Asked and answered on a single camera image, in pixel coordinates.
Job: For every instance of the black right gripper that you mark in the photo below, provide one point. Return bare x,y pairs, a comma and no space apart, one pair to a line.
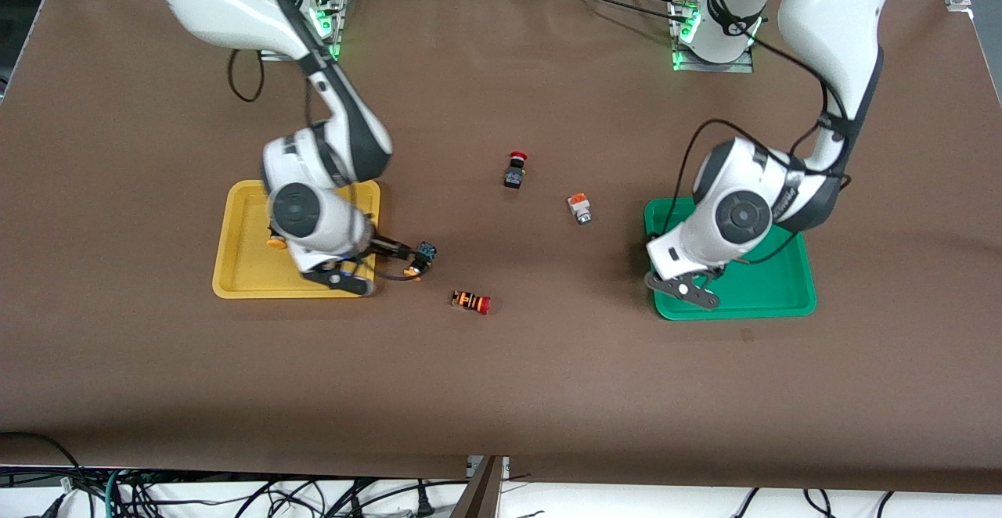
389,248

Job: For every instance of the yellow push button black body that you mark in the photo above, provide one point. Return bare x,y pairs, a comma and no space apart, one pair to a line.
275,242
423,258

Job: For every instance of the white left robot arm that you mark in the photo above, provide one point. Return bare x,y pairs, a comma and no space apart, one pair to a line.
736,209

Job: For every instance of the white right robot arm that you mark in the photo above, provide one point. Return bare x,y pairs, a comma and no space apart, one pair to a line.
313,213

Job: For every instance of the red button orange striped body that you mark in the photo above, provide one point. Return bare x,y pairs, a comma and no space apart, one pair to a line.
471,302

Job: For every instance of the yellow plastic tray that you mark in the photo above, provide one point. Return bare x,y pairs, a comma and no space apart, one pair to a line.
246,260

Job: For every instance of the red push button black body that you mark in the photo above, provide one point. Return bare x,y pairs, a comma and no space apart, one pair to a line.
514,169

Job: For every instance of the brown table mat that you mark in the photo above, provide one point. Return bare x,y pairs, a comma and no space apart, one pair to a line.
501,385

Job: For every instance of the orange button white body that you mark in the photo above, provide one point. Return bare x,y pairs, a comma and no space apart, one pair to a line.
579,208

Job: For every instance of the green plastic tray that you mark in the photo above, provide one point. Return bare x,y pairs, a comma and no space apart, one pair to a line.
771,283

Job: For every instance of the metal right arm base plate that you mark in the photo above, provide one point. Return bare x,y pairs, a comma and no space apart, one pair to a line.
335,33

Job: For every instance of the grey table leg post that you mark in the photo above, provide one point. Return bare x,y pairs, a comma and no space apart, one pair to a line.
479,491

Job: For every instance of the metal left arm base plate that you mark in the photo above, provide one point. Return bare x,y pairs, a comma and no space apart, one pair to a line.
744,66

